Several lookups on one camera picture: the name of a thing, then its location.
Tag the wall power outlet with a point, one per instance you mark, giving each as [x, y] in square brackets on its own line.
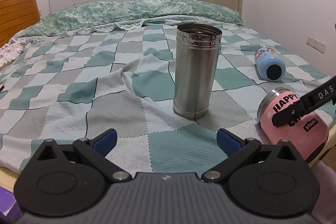
[317, 45]

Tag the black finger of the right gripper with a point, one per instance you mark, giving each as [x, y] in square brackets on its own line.
[306, 104]

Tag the pink cup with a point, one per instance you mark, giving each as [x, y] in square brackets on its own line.
[308, 134]

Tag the blue cup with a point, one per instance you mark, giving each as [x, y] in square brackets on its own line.
[269, 64]

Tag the green floral quilt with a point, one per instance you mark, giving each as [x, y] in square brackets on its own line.
[105, 16]

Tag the checkered green bedsheet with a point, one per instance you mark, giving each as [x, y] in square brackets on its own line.
[80, 86]

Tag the stainless steel cup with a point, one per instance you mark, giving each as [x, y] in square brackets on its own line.
[197, 53]

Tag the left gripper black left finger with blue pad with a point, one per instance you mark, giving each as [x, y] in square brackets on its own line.
[65, 179]

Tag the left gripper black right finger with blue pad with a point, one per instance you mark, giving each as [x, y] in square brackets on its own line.
[267, 180]

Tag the floral pillow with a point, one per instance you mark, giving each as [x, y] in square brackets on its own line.
[11, 50]

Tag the wooden headboard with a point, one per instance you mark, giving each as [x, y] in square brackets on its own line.
[16, 15]

